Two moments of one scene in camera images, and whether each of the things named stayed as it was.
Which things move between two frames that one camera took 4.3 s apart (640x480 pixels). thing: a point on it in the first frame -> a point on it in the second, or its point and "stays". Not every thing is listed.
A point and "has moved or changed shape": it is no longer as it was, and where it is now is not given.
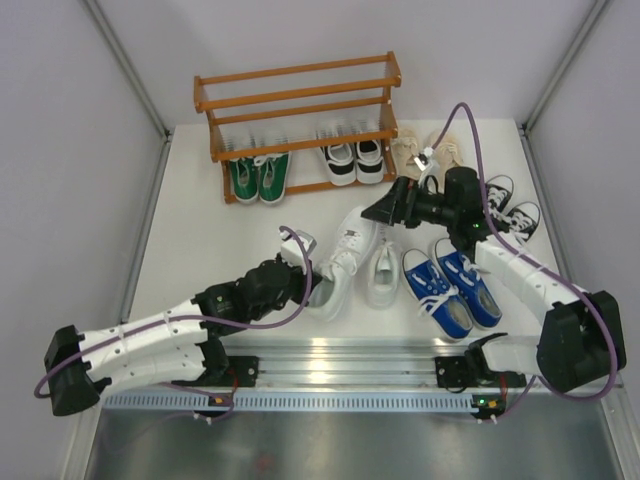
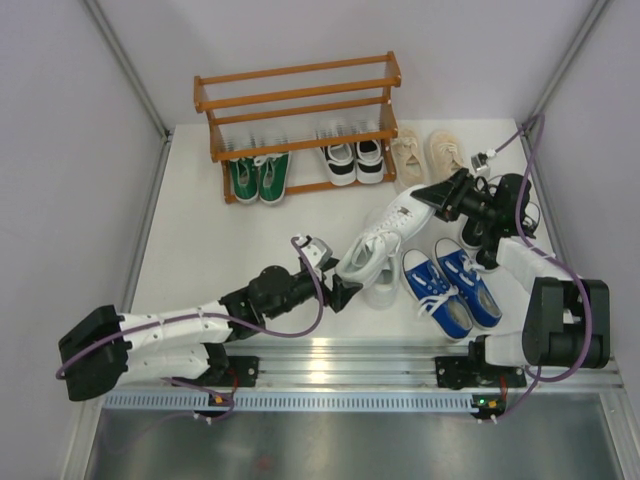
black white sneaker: (342, 165) stays
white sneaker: (354, 238) has moved or changed shape
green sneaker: (273, 172) stays
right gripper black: (393, 206) -> (448, 197)
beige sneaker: (404, 146) stays
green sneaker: (245, 179) stays
